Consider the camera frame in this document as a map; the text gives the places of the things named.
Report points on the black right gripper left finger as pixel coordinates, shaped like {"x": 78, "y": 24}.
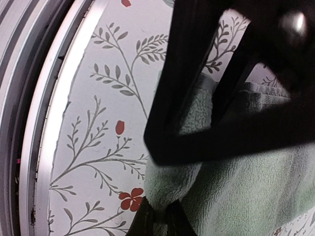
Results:
{"x": 143, "y": 222}

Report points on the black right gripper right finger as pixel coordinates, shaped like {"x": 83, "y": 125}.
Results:
{"x": 177, "y": 222}

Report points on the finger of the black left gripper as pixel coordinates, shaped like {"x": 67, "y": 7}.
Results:
{"x": 284, "y": 39}
{"x": 193, "y": 27}

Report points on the green panda towel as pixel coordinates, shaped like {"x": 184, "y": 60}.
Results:
{"x": 269, "y": 194}

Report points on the aluminium front rail frame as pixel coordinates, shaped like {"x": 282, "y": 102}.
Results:
{"x": 42, "y": 44}

